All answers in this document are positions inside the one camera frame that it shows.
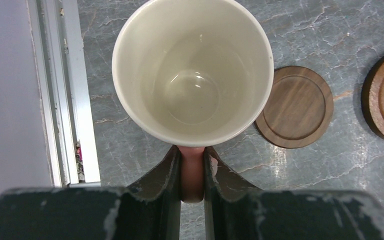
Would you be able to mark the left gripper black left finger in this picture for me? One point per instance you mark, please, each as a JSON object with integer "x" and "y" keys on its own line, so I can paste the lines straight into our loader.
{"x": 147, "y": 209}

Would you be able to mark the pink mug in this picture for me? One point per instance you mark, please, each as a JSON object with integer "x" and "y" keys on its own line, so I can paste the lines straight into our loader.
{"x": 194, "y": 74}

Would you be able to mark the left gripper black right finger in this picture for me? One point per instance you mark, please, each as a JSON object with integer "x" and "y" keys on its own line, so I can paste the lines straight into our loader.
{"x": 235, "y": 209}

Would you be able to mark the aluminium frame rail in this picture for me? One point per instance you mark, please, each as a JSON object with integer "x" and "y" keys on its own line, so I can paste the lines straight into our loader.
{"x": 64, "y": 94}

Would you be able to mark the dark walnut coaster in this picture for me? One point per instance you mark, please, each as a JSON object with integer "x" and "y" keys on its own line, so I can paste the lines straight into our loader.
{"x": 299, "y": 109}

